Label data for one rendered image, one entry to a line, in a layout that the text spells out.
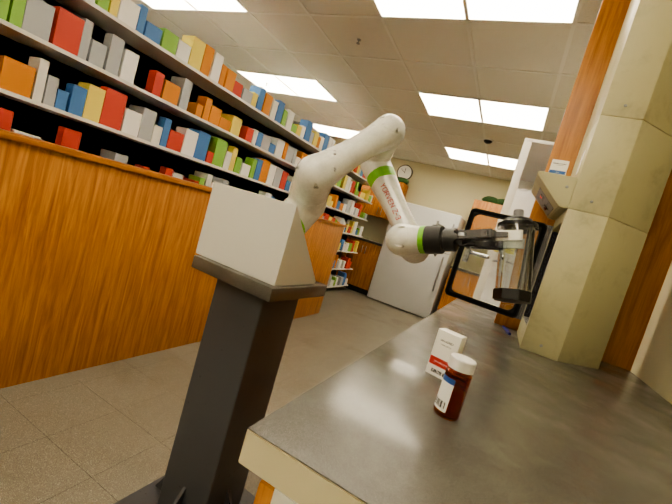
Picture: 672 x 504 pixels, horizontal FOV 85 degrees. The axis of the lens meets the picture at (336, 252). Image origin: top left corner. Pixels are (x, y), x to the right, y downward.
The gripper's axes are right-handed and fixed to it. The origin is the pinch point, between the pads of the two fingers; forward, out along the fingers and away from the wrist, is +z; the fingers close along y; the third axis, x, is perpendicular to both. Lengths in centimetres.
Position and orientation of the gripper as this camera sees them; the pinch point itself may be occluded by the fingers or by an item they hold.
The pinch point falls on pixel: (514, 239)
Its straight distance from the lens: 119.3
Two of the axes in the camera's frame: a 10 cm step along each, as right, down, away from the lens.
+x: -1.3, 9.7, -1.8
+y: 5.0, 2.3, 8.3
